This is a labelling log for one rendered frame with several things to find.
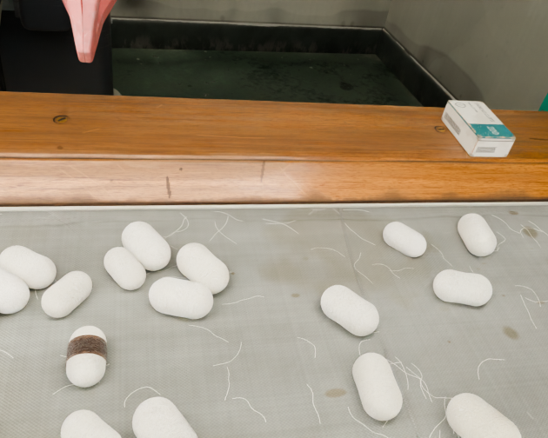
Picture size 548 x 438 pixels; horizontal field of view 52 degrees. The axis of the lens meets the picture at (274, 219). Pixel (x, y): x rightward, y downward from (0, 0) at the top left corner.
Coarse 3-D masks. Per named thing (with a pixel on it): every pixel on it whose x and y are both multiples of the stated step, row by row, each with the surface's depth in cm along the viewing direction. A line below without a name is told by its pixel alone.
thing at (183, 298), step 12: (156, 288) 31; (168, 288) 31; (180, 288) 31; (192, 288) 31; (204, 288) 32; (156, 300) 31; (168, 300) 31; (180, 300) 31; (192, 300) 31; (204, 300) 31; (168, 312) 31; (180, 312) 31; (192, 312) 31; (204, 312) 31
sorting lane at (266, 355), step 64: (64, 256) 34; (256, 256) 37; (320, 256) 38; (384, 256) 39; (448, 256) 40; (512, 256) 41; (0, 320) 30; (64, 320) 31; (128, 320) 31; (192, 320) 32; (256, 320) 33; (320, 320) 34; (384, 320) 34; (448, 320) 35; (512, 320) 36; (0, 384) 27; (64, 384) 28; (128, 384) 28; (192, 384) 29; (256, 384) 29; (320, 384) 30; (448, 384) 31; (512, 384) 32
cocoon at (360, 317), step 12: (336, 288) 33; (324, 300) 33; (336, 300) 32; (348, 300) 32; (360, 300) 32; (324, 312) 33; (336, 312) 32; (348, 312) 32; (360, 312) 32; (372, 312) 32; (348, 324) 32; (360, 324) 32; (372, 324) 32
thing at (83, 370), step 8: (80, 328) 28; (88, 328) 28; (96, 328) 29; (72, 336) 28; (104, 336) 29; (72, 360) 27; (80, 360) 27; (88, 360) 27; (96, 360) 27; (104, 360) 28; (72, 368) 27; (80, 368) 27; (88, 368) 27; (96, 368) 27; (104, 368) 28; (72, 376) 27; (80, 376) 27; (88, 376) 27; (96, 376) 27; (80, 384) 27; (88, 384) 27
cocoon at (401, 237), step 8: (392, 224) 39; (400, 224) 39; (384, 232) 39; (392, 232) 39; (400, 232) 38; (408, 232) 38; (416, 232) 38; (384, 240) 39; (392, 240) 39; (400, 240) 38; (408, 240) 38; (416, 240) 38; (424, 240) 38; (400, 248) 38; (408, 248) 38; (416, 248) 38; (424, 248) 38; (416, 256) 39
